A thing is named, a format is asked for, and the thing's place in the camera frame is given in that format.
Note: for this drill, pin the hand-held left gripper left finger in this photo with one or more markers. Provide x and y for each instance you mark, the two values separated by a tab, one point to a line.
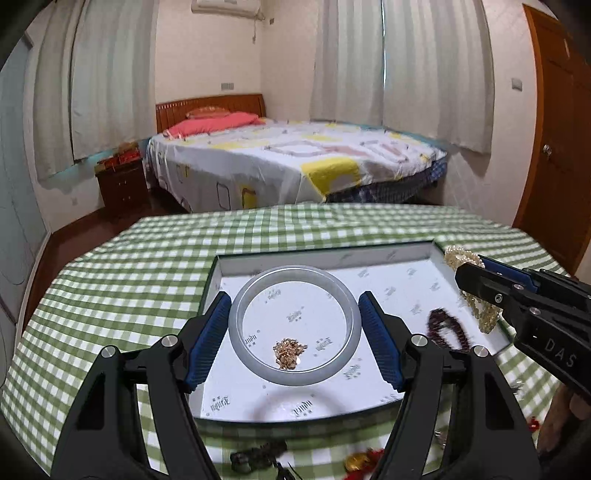
207	341

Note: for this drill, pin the dark wooden nightstand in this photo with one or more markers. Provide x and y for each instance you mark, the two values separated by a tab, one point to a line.
122	187

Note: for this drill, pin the white air conditioner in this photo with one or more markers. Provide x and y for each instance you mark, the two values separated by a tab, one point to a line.
226	7

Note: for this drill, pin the green tray with white lining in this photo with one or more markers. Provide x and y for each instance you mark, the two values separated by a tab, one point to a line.
406	286

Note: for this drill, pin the white curtain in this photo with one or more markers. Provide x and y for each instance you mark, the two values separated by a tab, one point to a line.
346	60
438	74
53	92
115	78

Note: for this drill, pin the brown wooden door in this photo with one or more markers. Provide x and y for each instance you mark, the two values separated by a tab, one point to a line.
558	115

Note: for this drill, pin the person's right hand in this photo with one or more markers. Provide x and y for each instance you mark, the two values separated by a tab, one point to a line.
563	420

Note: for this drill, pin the metal door knob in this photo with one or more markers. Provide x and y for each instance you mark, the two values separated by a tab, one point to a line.
547	151

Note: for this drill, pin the red gift box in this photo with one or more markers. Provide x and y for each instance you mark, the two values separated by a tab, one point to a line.
108	164
129	153

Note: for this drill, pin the blue plaid mattress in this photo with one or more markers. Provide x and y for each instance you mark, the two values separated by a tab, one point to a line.
392	187

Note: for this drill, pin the pink pillow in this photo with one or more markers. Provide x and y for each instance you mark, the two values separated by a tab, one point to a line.
217	122

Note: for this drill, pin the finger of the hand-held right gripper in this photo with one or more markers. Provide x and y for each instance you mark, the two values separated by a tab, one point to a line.
505	272
480	282

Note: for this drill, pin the wooden bed headboard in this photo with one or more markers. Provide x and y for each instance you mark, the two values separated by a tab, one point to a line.
207	102

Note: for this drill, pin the green checked tablecloth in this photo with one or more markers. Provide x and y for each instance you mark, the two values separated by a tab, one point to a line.
138	258

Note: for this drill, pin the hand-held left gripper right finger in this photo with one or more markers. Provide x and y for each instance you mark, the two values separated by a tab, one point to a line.
381	341

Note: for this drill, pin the pale wardrobe door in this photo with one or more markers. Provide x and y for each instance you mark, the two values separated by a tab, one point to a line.
18	184

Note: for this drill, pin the pale jade bangle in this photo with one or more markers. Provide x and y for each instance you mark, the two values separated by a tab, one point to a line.
295	271

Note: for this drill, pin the red patterned pillow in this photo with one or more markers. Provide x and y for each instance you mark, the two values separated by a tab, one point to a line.
207	111

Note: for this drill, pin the red flower ornament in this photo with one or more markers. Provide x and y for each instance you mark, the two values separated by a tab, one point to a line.
534	422

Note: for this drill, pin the printed bed sheet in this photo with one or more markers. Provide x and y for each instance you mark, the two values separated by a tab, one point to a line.
258	161

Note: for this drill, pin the gold and red ornament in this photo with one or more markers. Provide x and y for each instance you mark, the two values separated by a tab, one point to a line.
358	461

